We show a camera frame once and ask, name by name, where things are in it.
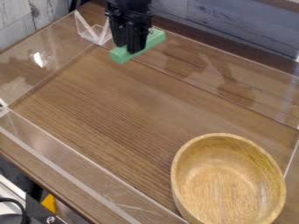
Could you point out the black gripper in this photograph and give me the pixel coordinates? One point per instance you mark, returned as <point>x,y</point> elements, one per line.
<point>131,32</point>

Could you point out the green rectangular block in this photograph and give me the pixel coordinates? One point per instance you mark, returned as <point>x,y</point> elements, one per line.
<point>120,55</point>

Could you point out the light wooden bowl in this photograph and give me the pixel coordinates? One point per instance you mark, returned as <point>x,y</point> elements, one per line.
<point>227,181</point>

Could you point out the black device with yellow label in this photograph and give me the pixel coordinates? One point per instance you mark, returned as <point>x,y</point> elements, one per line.
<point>22,198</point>

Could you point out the clear acrylic tray enclosure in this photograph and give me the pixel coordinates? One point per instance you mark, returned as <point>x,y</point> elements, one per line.
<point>92,127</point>

